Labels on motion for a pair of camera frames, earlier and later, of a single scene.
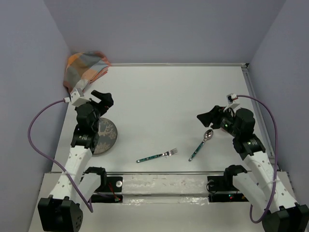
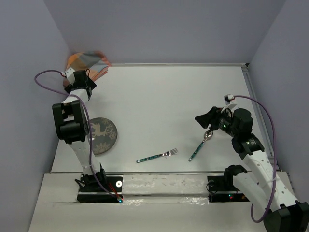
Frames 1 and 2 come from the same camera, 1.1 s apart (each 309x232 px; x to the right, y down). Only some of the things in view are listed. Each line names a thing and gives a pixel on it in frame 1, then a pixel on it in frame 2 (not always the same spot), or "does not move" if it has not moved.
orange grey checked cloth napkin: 83,68 does not move
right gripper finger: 206,118 does not move
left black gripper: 106,102 -> 91,83
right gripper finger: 211,114 does not move
